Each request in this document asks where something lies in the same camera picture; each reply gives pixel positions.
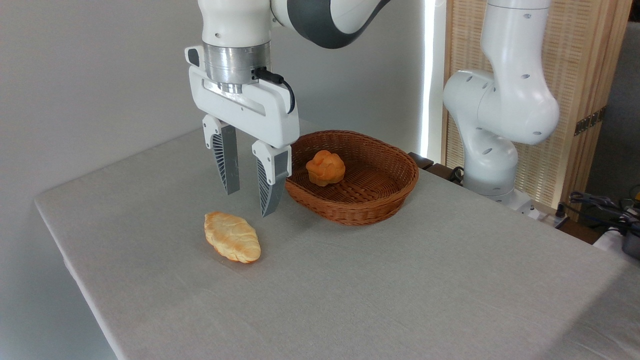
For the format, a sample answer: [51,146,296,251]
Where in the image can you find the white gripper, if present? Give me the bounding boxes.
[188,65,300,218]

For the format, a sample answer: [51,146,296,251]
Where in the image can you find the golden croissant bread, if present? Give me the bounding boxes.
[204,211,262,264]

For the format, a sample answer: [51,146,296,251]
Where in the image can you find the round orange bread bun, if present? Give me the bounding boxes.
[305,150,346,187]

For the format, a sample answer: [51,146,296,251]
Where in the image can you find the brown wicker basket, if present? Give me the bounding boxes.
[284,130,420,227]

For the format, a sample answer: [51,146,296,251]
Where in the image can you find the grey tablecloth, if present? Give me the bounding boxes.
[34,112,640,360]

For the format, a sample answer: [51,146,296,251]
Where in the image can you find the wooden slatted folding screen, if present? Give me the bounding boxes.
[441,0,633,216]

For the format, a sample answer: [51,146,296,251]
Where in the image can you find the brass screen hinge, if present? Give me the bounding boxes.
[573,106,607,137]

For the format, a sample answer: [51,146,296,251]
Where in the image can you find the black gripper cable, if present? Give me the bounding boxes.
[254,67,296,115]

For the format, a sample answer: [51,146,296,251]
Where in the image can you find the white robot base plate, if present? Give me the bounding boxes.
[492,189,542,221]

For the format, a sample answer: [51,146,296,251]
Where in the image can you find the black cable bundle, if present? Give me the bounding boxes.
[567,190,640,227]

